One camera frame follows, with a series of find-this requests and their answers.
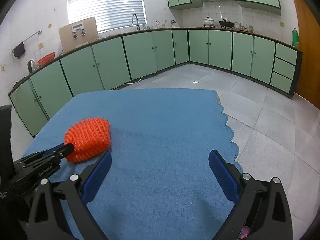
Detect dark towel on rail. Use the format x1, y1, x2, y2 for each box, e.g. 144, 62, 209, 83
12, 42, 25, 59

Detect black wok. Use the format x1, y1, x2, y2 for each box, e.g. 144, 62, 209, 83
219, 18, 235, 29

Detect red plastic basin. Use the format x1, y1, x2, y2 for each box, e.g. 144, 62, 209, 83
38, 52, 55, 67

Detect green lower kitchen cabinets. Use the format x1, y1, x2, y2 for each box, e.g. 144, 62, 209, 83
8, 28, 303, 136

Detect orange foam net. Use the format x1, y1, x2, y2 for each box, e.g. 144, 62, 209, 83
64, 117, 111, 163

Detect white window blinds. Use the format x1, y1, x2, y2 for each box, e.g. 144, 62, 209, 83
67, 0, 146, 33

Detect brown wooden door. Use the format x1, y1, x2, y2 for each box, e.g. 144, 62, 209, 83
293, 0, 320, 108

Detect cardboard water purifier box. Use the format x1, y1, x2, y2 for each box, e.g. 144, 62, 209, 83
59, 17, 99, 53

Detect chrome kitchen faucet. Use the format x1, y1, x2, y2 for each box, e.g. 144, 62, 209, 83
131, 14, 140, 31

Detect green thermos bottle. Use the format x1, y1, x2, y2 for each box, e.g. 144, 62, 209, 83
292, 28, 299, 48

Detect steel electric kettle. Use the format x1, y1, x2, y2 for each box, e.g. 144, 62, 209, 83
27, 60, 37, 74

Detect blue felt table mat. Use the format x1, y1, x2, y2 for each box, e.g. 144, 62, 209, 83
25, 89, 239, 239

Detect white cooking pot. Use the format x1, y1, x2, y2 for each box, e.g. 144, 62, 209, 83
203, 16, 215, 28

